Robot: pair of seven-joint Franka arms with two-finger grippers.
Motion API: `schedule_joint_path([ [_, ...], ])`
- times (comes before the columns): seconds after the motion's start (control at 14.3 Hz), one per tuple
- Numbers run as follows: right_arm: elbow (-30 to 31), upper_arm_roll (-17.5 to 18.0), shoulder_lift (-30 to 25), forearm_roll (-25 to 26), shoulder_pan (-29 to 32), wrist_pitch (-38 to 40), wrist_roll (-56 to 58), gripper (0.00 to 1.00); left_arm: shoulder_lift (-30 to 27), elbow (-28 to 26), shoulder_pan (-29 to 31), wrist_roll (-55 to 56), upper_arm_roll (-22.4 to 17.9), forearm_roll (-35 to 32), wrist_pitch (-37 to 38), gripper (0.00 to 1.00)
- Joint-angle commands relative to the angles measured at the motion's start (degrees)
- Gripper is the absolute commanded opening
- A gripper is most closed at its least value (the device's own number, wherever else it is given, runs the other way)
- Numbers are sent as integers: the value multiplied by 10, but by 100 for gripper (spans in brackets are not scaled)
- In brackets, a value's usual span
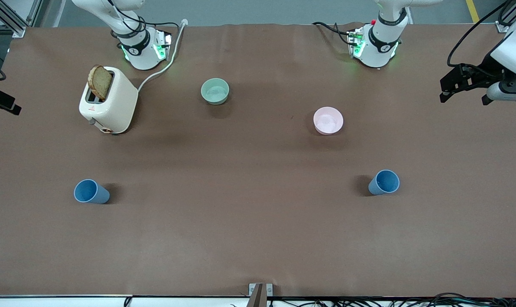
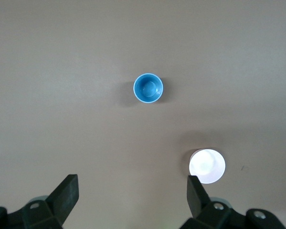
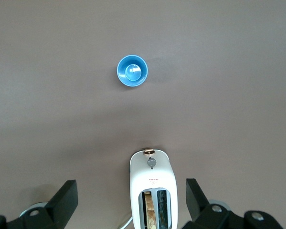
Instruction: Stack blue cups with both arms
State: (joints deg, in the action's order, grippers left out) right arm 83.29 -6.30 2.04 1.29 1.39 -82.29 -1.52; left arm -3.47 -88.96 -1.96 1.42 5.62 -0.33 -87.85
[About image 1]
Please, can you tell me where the blue plastic cup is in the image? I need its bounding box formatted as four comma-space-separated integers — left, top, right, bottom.
368, 169, 400, 196
73, 179, 111, 204

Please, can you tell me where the brown bread slice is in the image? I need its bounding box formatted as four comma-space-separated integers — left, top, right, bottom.
87, 65, 113, 101

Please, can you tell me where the cream white toaster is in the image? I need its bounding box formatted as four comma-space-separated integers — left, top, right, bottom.
79, 66, 139, 134

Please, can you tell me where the pink bowl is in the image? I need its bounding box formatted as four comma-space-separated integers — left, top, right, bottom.
313, 107, 344, 136

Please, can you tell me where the white table edge strip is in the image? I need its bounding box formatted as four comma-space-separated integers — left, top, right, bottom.
0, 294, 251, 307

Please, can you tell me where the green bowl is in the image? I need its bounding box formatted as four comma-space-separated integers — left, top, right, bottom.
200, 78, 230, 105

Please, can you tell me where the brown table cover sheet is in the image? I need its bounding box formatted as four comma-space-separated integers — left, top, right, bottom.
0, 22, 516, 298

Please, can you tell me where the aluminium frame profile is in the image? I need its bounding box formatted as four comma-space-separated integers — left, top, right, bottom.
0, 0, 44, 38
496, 0, 516, 34

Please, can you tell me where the black arm base cable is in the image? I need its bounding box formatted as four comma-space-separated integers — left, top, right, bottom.
312, 21, 353, 45

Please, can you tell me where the white toaster power cable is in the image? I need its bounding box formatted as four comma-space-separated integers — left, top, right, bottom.
137, 19, 188, 93

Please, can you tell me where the black cable tangle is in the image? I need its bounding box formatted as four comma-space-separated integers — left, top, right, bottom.
268, 292, 516, 307

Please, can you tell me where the metal table edge bracket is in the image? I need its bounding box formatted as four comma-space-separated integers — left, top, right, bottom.
248, 283, 274, 307

